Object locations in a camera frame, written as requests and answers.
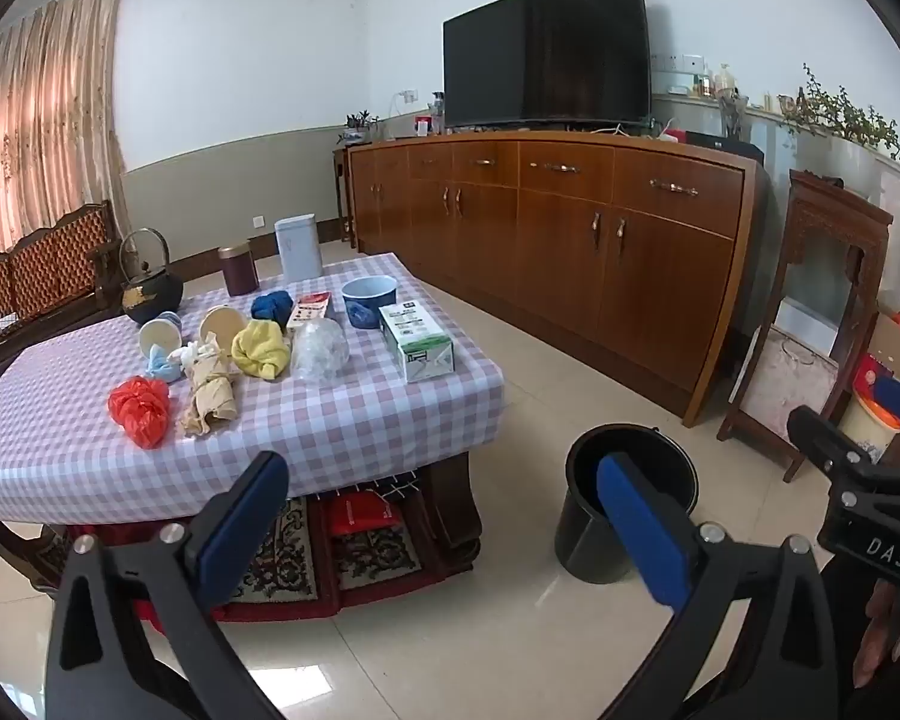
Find black plaid cushion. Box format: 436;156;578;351
371;474;425;502

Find pink curtain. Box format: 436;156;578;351
0;0;128;271

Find brown paper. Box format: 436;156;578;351
178;341;239;440

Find black flat television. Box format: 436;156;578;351
442;0;653;128

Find red plastic bag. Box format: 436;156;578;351
107;377;172;449

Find carved wooden stand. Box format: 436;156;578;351
718;170;893;482

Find white tin box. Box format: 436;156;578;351
274;215;323;282

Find clear plastic bag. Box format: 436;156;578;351
291;319;351;385

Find green and white box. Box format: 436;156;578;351
379;302;456;383

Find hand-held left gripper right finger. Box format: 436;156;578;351
596;452;842;720

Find pink floral panel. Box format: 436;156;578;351
742;326;841;436

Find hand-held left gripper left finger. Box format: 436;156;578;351
43;450;293;720

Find black iron teapot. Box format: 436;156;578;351
118;227;185;325

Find yellow cloth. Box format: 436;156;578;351
231;319;292;381

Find light blue cloth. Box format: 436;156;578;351
146;345;181;385

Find person's right hand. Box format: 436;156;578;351
855;581;900;691

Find wooden bench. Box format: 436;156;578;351
0;200;125;361

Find black plastic bucket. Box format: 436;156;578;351
555;424;700;586

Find leafy potted plant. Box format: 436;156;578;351
780;64;900;166

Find wooden sideboard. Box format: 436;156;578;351
347;131;766;427

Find red and white packet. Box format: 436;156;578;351
286;292;333;332

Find small potted plant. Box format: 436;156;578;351
337;111;383;145

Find maroon canister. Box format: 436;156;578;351
219;242;260;297

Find patterned rug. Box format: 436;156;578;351
217;495;451;620

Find blue paper bowl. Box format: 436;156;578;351
341;275;400;329

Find checked tablecloth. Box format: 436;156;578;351
0;253;505;526

